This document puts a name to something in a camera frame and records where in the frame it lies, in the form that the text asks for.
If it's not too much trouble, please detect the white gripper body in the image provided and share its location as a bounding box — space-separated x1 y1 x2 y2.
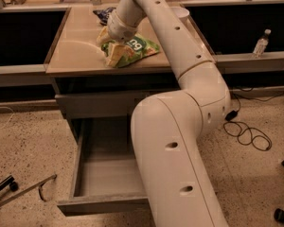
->
107 10 137 43

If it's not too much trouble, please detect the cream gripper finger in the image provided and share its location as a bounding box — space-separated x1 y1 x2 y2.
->
105 43 132 68
97 26 112 46

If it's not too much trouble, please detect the green rice chip bag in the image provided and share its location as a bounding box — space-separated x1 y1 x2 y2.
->
101 34 160 65

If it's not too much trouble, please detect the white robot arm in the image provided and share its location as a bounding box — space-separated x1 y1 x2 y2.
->
98 0 230 227

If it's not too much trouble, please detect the grey drawer cabinet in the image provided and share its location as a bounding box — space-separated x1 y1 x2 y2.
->
44 2 219 218

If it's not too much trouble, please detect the closed grey top drawer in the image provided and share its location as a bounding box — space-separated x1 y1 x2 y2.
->
55 90 162 119

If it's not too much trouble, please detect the open grey middle drawer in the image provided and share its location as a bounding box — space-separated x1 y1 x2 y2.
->
58 115 150 217

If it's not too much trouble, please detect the white bowl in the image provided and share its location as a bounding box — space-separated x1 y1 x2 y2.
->
172 7 189 26

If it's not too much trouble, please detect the grey metal rod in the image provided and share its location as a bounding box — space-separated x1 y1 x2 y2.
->
0 174 57 208

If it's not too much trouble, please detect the clear plastic water bottle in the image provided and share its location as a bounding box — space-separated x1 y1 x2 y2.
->
253 29 271 58

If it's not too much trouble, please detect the black metal stand leg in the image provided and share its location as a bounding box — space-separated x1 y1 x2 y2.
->
0 175 18 192

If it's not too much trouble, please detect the black caster wheel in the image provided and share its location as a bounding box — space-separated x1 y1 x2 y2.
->
274 208 284 223

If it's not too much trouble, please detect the black power adapter cable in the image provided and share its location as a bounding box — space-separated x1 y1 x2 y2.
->
222 86 284 152

